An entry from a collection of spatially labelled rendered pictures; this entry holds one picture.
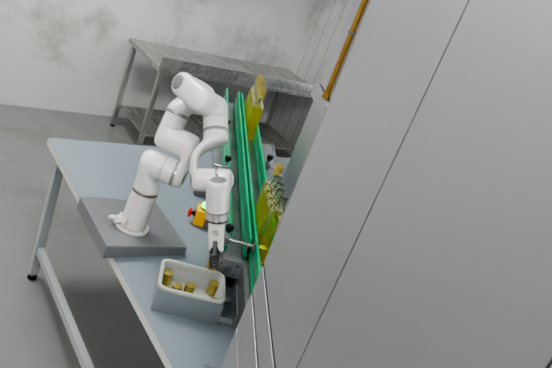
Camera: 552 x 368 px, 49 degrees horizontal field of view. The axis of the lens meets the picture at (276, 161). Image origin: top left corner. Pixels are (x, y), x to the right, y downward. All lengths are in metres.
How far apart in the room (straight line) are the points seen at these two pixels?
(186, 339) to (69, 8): 3.46
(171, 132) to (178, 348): 0.73
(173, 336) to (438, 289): 1.48
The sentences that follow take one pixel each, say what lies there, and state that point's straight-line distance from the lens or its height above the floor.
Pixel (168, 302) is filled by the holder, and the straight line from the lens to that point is 2.02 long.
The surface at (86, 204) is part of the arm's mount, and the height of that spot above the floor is 0.80.
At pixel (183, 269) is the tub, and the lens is 2.14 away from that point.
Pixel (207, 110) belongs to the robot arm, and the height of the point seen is 1.35.
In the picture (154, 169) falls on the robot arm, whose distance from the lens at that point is 2.16.
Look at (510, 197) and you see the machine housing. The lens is 0.50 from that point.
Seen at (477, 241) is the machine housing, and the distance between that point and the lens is 0.52.
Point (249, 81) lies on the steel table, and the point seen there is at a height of 0.76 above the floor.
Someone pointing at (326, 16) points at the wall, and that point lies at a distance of 5.81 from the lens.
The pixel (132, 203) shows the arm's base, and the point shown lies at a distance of 2.24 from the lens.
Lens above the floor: 1.98
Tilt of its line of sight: 20 degrees down
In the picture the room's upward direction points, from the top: 21 degrees clockwise
